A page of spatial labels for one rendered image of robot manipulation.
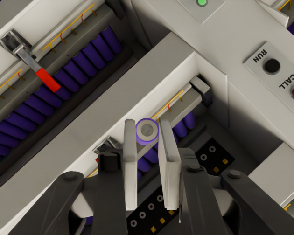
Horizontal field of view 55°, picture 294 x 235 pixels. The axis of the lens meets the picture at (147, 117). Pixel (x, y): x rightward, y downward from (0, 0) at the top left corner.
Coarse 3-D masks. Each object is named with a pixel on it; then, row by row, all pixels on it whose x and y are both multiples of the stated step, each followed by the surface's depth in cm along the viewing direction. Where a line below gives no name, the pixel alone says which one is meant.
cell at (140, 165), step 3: (141, 159) 41; (144, 159) 43; (138, 162) 40; (141, 162) 42; (144, 162) 43; (147, 162) 44; (138, 165) 41; (141, 165) 42; (144, 165) 43; (147, 165) 44; (138, 168) 43; (141, 168) 43; (144, 168) 44; (147, 168) 45; (144, 171) 45
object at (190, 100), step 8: (192, 88) 38; (176, 96) 37; (184, 96) 38; (192, 96) 38; (200, 96) 38; (168, 104) 37; (176, 104) 38; (184, 104) 38; (192, 104) 38; (168, 112) 38; (176, 112) 38; (184, 112) 38; (168, 120) 38; (176, 120) 38; (136, 144) 38; (152, 144) 38; (144, 152) 38; (88, 176) 36
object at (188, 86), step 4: (188, 84) 38; (184, 88) 38; (188, 88) 38; (184, 92) 38; (180, 96) 38; (176, 100) 38; (164, 104) 38; (172, 104) 38; (160, 108) 38; (156, 112) 38; (160, 112) 38; (152, 116) 38; (156, 116) 38; (96, 168) 37; (92, 172) 37; (96, 172) 37
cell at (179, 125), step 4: (176, 124) 40; (180, 124) 41; (184, 124) 44; (176, 128) 42; (180, 128) 42; (184, 128) 44; (176, 132) 44; (180, 132) 44; (184, 132) 45; (180, 136) 46; (184, 136) 46
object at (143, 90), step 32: (160, 64) 34; (192, 64) 36; (128, 96) 34; (160, 96) 36; (224, 96) 37; (96, 128) 34; (32, 160) 35; (64, 160) 33; (0, 192) 34; (32, 192) 33; (0, 224) 33
